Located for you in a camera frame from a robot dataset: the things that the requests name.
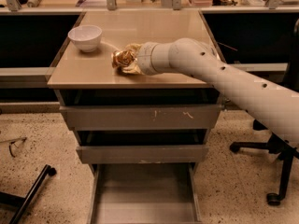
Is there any black office chair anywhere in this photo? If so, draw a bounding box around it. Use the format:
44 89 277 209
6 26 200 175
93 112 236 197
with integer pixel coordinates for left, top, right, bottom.
230 19 299 206

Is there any grey drawer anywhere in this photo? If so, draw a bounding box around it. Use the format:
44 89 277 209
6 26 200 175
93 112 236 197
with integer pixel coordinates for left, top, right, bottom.
77 130 208 164
87 163 203 224
60 88 221 131

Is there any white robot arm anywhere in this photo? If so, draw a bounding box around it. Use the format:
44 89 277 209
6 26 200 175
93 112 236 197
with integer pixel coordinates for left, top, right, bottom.
113 38 299 147

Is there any grey bottom drawer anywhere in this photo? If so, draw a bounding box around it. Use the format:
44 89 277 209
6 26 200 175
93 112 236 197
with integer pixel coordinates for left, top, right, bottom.
87 163 203 224

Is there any white ceramic bowl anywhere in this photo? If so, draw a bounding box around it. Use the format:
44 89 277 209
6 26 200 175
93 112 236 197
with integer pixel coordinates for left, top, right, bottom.
68 25 103 52

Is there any grey middle drawer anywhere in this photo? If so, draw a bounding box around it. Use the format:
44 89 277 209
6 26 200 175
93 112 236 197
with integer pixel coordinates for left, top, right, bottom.
77 130 208 164

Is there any black chair base leg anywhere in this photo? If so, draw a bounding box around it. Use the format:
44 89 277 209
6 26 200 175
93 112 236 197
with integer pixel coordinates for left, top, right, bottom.
0 164 57 224

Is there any grey top drawer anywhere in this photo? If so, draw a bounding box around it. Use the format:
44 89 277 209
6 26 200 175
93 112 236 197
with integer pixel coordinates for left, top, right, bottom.
60 88 221 131

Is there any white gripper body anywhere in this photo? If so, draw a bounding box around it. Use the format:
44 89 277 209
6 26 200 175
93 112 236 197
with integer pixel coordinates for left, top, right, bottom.
136 42 158 76

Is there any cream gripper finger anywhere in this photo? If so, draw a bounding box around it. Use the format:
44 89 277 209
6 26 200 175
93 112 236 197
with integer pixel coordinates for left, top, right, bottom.
121 66 143 75
124 43 141 54

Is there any grey drawer cabinet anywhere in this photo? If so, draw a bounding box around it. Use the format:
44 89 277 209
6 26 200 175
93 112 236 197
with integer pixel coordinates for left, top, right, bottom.
49 9 221 224

